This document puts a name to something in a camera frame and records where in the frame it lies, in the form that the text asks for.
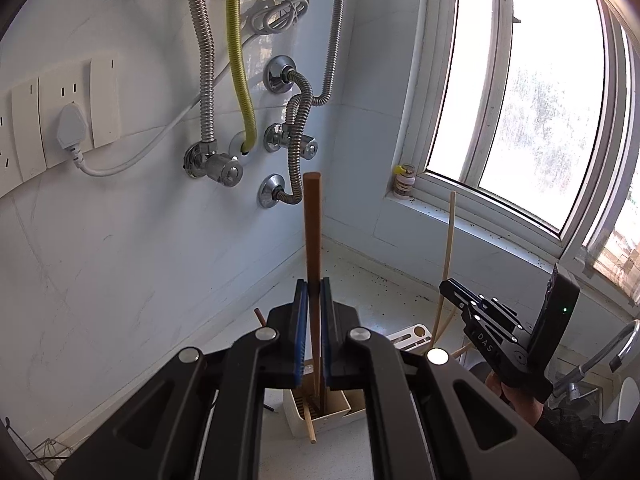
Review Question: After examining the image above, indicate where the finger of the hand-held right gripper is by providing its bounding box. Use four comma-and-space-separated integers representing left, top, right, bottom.
440, 278, 531, 338
460, 307, 523, 366

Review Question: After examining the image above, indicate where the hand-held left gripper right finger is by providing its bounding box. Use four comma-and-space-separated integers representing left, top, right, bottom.
320, 277, 581, 480

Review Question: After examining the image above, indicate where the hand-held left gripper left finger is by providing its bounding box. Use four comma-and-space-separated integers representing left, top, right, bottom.
55, 279, 308, 480

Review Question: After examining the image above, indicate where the cream plastic utensil holder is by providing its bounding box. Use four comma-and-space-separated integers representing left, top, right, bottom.
282, 324, 483, 438

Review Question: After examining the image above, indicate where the person's right forearm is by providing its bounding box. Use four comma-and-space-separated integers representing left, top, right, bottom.
532, 405, 626, 480

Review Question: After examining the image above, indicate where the person's right hand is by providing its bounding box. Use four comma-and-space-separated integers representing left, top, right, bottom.
485, 367, 547, 428

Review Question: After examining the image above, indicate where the chrome faucet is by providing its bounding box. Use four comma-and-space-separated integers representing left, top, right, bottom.
549, 319, 640, 403

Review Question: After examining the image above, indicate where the small yellow capped bottle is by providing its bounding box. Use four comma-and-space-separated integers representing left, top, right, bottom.
393, 163, 417, 197

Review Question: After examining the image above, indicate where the chrome angle valve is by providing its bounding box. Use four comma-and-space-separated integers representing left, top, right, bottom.
182, 142, 245, 188
264, 122, 319, 160

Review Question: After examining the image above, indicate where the chrome wall flange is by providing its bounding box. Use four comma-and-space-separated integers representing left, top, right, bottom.
264, 56, 296, 93
257, 175, 288, 209

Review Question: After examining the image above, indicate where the short looped steel hose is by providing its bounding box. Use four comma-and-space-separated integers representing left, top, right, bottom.
272, 70, 313, 206

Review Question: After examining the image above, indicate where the round wall flange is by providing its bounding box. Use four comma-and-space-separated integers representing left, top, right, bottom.
229, 130, 258, 157

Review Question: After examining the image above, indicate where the white window frame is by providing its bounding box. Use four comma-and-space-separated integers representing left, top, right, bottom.
385, 0, 640, 306

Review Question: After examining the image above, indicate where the yellow gas hose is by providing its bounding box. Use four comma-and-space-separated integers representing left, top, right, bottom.
227, 0, 258, 153

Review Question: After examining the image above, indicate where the bent corrugated steel hose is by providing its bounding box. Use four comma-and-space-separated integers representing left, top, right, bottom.
287, 0, 347, 136

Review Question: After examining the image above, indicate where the white power cord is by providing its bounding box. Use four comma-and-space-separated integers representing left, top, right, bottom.
55, 0, 311, 178

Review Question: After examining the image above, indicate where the row of white wall sockets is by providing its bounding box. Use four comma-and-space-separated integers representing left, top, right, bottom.
0, 54, 122, 200

